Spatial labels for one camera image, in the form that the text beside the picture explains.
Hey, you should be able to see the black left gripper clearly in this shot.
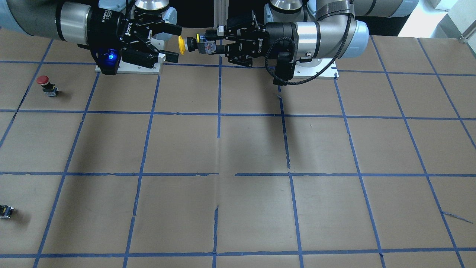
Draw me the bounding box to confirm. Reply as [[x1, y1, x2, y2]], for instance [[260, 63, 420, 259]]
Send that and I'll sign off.
[[204, 11, 298, 67]]

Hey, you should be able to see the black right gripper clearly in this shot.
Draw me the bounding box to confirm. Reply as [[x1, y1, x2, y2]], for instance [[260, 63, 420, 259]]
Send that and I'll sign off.
[[89, 7, 182, 63]]

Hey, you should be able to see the yellow push button switch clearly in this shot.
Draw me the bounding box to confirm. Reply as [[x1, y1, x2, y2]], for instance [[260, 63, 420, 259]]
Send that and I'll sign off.
[[178, 34, 225, 55]]

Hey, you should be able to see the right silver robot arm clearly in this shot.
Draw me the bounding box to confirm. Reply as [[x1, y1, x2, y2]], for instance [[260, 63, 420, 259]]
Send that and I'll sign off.
[[1, 0, 182, 75]]

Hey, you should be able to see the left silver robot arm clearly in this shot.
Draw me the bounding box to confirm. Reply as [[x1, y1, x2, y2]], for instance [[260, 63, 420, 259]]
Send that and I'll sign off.
[[183, 0, 418, 67]]

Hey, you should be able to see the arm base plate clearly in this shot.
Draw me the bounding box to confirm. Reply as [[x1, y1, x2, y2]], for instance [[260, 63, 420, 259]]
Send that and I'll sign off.
[[96, 38, 166, 74], [291, 58, 340, 82]]

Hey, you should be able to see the aluminium frame post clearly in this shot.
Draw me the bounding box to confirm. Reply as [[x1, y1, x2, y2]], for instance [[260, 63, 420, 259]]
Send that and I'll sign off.
[[213, 0, 229, 28]]

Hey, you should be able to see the black braided cable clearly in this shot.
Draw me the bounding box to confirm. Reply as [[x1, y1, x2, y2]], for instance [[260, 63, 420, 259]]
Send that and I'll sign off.
[[263, 0, 354, 85]]

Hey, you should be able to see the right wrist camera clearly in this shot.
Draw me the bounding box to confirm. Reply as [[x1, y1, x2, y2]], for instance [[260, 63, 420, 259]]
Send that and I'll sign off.
[[90, 48, 121, 75]]

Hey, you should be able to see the red push button switch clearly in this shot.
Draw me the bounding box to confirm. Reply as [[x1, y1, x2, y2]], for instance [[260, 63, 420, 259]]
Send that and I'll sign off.
[[36, 75, 58, 97]]

